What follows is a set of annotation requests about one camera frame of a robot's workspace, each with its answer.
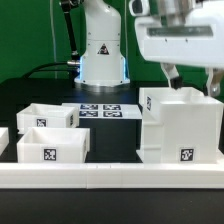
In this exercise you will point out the white U-shaped border fence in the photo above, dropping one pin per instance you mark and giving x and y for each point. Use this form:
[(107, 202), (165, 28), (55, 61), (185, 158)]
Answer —
[(112, 175)]

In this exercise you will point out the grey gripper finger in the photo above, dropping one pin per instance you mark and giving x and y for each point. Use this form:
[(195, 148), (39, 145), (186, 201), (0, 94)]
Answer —
[(172, 75), (213, 81)]

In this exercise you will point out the white marker sheet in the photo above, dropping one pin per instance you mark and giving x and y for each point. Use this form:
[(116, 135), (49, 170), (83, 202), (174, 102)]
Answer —
[(107, 111)]

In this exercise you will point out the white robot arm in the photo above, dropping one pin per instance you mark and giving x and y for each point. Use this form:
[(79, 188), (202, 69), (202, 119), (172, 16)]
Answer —
[(94, 29)]

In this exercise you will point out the white drawer cabinet frame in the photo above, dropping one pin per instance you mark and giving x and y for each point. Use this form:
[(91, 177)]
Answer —
[(179, 126)]

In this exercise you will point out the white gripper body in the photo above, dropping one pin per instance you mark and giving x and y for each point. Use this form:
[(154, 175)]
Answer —
[(183, 32)]

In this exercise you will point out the white front drawer box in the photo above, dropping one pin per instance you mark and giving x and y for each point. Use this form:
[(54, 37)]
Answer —
[(54, 145)]

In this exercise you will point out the white drawer box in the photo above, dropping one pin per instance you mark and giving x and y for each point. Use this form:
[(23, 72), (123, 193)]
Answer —
[(54, 145), (45, 115)]

